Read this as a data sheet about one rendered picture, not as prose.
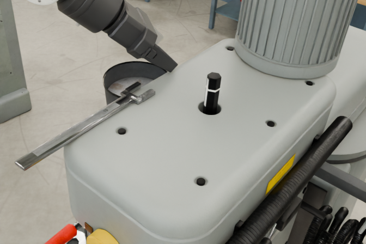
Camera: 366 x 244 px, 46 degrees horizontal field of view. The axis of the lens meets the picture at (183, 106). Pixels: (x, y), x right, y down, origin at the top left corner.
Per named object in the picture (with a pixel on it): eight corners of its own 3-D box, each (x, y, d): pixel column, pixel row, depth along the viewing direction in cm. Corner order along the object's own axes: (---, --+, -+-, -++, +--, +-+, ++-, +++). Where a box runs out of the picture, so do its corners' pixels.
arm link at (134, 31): (118, 40, 83) (65, 4, 76) (151, 2, 80) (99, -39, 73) (130, 74, 73) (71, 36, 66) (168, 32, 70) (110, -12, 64)
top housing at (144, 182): (178, 314, 58) (188, 242, 48) (55, 209, 70) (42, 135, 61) (324, 143, 88) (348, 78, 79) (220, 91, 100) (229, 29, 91)
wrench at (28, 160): (29, 176, 54) (28, 171, 54) (10, 161, 56) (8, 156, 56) (155, 94, 70) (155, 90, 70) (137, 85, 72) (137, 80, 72)
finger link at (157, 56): (167, 73, 77) (141, 55, 73) (179, 60, 76) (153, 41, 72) (169, 78, 76) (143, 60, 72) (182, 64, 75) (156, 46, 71)
